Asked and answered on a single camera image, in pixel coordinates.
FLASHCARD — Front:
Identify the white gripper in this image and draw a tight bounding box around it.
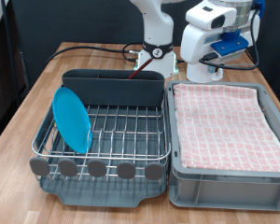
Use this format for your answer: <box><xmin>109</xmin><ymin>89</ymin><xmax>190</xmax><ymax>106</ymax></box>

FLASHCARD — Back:
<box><xmin>180</xmin><ymin>13</ymin><xmax>261</xmax><ymax>75</ymax></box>

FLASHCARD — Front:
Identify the blue plate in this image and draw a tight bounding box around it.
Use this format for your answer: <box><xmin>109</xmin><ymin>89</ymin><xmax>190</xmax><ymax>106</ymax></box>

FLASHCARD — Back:
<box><xmin>51</xmin><ymin>87</ymin><xmax>94</xmax><ymax>155</ymax></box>

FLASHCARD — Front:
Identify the pink checkered towel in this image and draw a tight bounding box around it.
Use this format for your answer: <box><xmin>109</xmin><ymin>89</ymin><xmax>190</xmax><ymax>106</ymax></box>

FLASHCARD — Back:
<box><xmin>172</xmin><ymin>83</ymin><xmax>280</xmax><ymax>173</ymax></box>

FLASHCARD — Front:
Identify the dark grey cutlery holder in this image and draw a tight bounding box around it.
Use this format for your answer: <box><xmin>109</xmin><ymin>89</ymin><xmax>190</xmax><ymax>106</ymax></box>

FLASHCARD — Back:
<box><xmin>61</xmin><ymin>68</ymin><xmax>165</xmax><ymax>108</ymax></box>

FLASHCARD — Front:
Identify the grey plastic crate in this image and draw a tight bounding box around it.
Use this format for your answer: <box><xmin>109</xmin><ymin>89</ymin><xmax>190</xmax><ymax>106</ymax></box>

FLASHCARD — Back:
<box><xmin>166</xmin><ymin>80</ymin><xmax>280</xmax><ymax>212</ymax></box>

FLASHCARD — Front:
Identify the grey plastic drain tray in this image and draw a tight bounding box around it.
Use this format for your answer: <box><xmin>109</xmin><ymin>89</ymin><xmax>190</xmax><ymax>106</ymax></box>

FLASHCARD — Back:
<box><xmin>38</xmin><ymin>90</ymin><xmax>169</xmax><ymax>208</ymax></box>

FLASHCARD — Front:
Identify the dark metal pole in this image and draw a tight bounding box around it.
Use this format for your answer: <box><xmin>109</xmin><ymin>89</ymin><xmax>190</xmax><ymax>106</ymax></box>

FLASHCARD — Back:
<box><xmin>0</xmin><ymin>0</ymin><xmax>21</xmax><ymax>106</ymax></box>

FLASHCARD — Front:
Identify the thin black camera cable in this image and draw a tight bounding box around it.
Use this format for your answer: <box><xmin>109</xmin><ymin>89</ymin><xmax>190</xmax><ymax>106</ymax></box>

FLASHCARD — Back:
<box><xmin>198</xmin><ymin>7</ymin><xmax>261</xmax><ymax>71</ymax></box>

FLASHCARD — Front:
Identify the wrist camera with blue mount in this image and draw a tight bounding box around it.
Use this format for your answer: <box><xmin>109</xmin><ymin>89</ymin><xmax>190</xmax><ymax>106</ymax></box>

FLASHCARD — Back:
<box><xmin>203</xmin><ymin>30</ymin><xmax>250</xmax><ymax>62</ymax></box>

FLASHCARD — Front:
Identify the blue cable clip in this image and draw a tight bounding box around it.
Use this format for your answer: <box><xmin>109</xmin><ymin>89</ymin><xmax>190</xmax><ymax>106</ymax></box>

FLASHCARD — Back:
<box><xmin>254</xmin><ymin>0</ymin><xmax>267</xmax><ymax>17</ymax></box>

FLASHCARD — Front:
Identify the metal wire dish rack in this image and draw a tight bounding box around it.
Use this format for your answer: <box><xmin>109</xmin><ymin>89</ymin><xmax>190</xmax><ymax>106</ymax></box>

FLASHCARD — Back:
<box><xmin>31</xmin><ymin>85</ymin><xmax>172</xmax><ymax>183</ymax></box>

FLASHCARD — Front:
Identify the thick black cable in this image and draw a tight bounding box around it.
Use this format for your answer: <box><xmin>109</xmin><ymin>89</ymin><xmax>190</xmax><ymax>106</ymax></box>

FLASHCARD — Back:
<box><xmin>46</xmin><ymin>42</ymin><xmax>144</xmax><ymax>65</ymax></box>

